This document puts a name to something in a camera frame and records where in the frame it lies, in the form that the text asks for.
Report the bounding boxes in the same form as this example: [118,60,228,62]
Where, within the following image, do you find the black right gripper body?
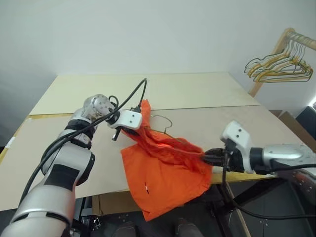
[223,139,246,172]

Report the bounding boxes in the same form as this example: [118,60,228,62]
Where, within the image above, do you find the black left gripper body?
[112,127,139,142]

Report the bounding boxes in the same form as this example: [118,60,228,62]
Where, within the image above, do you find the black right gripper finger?
[205,148,225,157]
[203,157,224,166]

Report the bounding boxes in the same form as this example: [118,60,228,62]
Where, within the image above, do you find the orange shorts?
[120,99,214,222]

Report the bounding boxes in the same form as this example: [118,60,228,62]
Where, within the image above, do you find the olive green wire hanger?
[145,115,206,159]

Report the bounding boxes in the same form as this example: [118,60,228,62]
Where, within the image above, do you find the wooden slat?
[225,183,251,237]

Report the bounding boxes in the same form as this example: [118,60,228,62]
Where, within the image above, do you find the brown cardboard box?
[98,189,147,216]

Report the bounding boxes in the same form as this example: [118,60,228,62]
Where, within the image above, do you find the dark rounded shape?
[176,217,198,237]
[115,221,137,237]

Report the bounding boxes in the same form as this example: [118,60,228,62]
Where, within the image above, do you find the wooden clothes rack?
[247,28,316,98]

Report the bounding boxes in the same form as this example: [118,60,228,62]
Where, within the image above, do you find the black case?
[294,104,316,124]

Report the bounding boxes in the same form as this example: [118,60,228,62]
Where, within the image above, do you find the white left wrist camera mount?
[110,110,143,130]

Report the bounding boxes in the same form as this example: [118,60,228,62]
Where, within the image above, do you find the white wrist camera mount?
[110,110,143,130]
[220,120,255,174]

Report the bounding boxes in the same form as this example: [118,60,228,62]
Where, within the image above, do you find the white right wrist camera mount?
[220,120,255,174]

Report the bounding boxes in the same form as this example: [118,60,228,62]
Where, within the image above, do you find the black table frame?
[71,177,288,237]

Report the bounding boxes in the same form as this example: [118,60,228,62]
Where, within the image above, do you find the bunch of wire hangers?
[251,37,314,83]

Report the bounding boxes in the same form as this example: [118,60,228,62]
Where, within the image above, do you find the yellow wire hanger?
[246,37,313,79]

